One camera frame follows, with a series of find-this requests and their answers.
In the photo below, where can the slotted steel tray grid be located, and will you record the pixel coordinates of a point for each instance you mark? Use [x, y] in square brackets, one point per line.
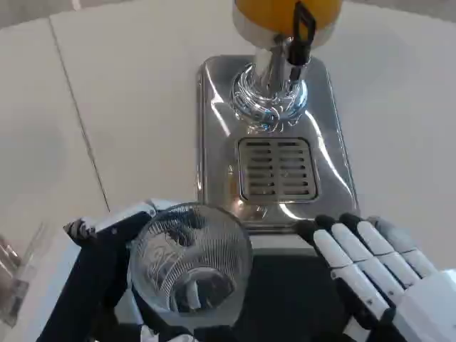
[278, 167]

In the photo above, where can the clear ribbed glass cup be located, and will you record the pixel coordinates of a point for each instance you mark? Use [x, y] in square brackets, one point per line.
[192, 256]

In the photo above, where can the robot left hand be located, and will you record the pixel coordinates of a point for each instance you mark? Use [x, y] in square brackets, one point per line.
[103, 270]

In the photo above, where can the clear acrylic holder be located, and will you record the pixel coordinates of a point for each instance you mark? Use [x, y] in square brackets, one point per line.
[21, 278]

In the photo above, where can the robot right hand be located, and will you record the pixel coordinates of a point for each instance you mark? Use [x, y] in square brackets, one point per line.
[374, 263]

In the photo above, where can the black dispenser tap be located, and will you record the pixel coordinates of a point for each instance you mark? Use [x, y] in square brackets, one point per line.
[302, 39]

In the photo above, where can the steel drip tray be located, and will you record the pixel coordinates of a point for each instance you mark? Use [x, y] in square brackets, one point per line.
[217, 142]

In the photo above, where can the orange juice drink dispenser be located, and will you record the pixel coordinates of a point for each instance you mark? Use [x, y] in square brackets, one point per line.
[265, 71]

